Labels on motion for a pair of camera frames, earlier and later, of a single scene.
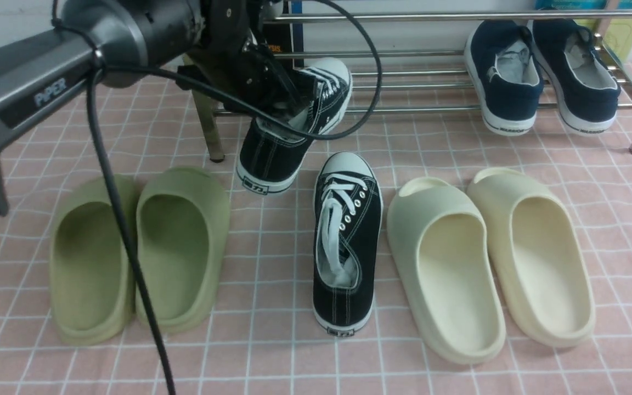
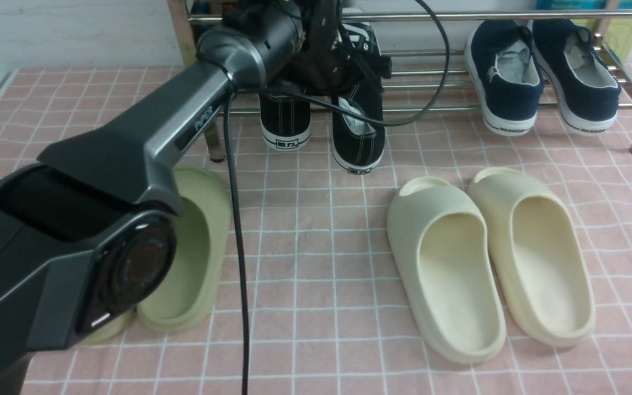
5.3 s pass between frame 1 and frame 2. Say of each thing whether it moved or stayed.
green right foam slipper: stayed
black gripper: moved
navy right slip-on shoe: stayed
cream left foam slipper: stayed
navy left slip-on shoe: stayed
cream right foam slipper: stayed
